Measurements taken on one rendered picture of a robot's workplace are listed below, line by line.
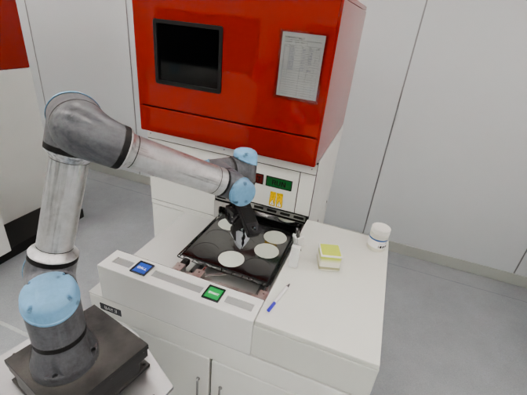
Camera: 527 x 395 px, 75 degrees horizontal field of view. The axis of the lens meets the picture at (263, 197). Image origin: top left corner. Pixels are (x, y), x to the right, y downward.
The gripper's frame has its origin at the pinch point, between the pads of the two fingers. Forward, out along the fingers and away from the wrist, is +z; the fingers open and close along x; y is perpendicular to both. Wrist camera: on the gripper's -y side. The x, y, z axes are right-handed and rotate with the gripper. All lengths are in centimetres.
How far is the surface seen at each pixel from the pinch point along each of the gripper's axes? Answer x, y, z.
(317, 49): -30, 12, -64
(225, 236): -4.5, 21.1, 10.0
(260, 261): -9.3, 0.6, 10.0
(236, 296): 11.0, -17.1, 4.0
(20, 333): 83, 97, 100
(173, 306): 27.3, -7.1, 9.5
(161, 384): 36.9, -24.5, 18.1
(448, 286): -195, 4, 99
